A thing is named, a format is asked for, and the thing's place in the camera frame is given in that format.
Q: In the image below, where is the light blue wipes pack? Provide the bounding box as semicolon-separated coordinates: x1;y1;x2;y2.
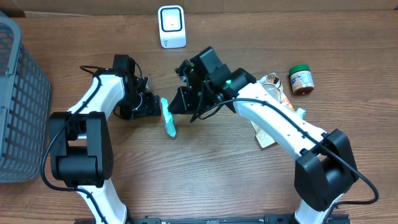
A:
160;98;177;138

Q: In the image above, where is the beige brown snack bag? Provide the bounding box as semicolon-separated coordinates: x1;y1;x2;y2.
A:
251;72;283;149

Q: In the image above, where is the green lid seasoning jar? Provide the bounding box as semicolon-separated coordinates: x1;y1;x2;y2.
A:
289;64;315;95

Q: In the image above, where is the teal tissue pocket pack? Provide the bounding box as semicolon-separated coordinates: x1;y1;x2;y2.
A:
296;108;306;119

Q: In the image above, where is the orange small snack packet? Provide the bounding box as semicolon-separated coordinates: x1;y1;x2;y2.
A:
280;93;295;111

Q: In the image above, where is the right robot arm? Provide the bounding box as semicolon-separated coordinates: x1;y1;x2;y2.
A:
168;47;359;223

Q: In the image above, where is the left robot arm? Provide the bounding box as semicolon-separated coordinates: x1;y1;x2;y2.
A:
40;54;161;223

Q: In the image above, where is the white barcode scanner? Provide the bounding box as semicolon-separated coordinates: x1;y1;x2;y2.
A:
157;5;187;49

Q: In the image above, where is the grey plastic mesh basket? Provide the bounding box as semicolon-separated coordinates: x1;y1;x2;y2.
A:
1;16;52;184

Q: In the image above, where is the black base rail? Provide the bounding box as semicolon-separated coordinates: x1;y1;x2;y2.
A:
74;214;351;224

